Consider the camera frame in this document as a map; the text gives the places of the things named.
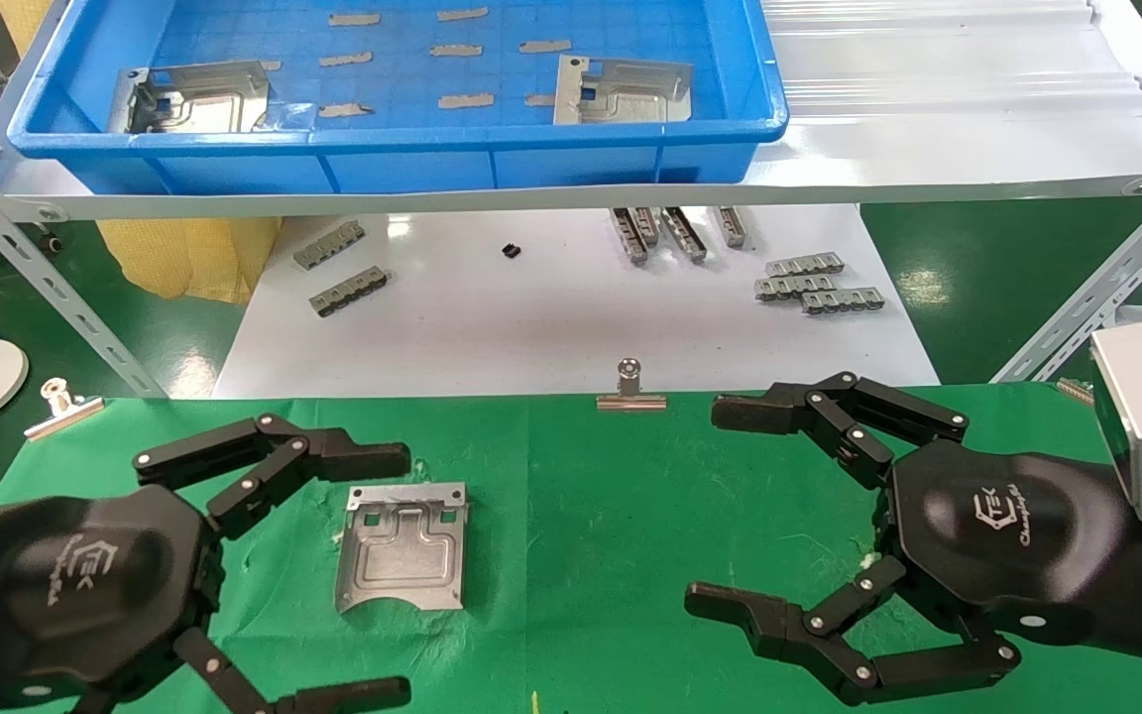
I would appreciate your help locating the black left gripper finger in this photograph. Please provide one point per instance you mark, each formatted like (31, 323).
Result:
(353, 696)
(353, 458)

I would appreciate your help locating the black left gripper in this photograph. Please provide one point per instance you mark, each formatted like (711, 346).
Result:
(75, 585)

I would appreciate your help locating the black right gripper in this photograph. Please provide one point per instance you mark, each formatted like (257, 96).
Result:
(1007, 535)

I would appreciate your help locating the stamped sheet metal bracket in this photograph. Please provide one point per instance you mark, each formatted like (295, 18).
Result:
(204, 94)
(621, 94)
(402, 545)

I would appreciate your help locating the grey metal connector strip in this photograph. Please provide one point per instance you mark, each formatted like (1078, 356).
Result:
(683, 235)
(805, 265)
(646, 224)
(329, 245)
(628, 238)
(731, 226)
(348, 292)
(789, 288)
(843, 300)

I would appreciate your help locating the green table cloth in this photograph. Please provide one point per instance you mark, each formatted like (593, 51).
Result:
(581, 545)

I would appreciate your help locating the yellow fabric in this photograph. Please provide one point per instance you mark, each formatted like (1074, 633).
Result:
(184, 258)

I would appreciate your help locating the white metal shelf rack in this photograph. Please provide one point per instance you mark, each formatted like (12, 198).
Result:
(432, 202)

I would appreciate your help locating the blue plastic bin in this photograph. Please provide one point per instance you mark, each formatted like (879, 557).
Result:
(412, 149)

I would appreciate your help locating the translucent corrugated plastic sheet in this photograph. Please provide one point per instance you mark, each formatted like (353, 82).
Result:
(928, 59)

